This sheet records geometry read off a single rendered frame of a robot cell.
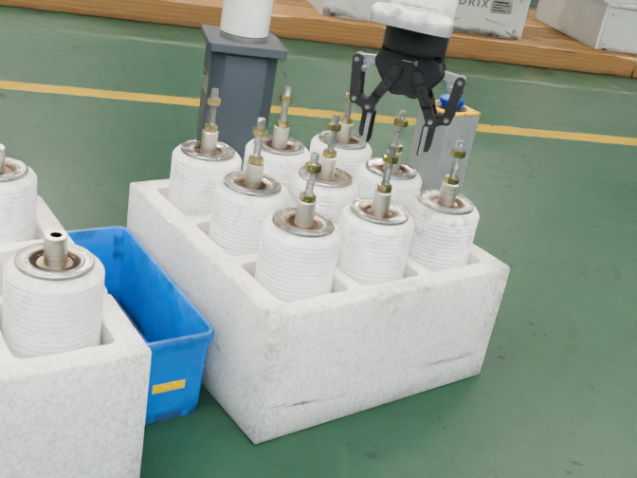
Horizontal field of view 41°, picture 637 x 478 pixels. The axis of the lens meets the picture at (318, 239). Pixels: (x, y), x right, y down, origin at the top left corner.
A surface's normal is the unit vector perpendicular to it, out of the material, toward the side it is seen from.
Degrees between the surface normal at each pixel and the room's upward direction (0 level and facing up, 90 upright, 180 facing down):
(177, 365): 92
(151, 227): 90
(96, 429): 90
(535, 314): 0
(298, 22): 90
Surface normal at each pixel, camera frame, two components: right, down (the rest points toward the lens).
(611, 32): 0.22, 0.45
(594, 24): -0.96, -0.05
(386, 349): 0.57, 0.44
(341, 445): 0.16, -0.89
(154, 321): -0.83, 0.07
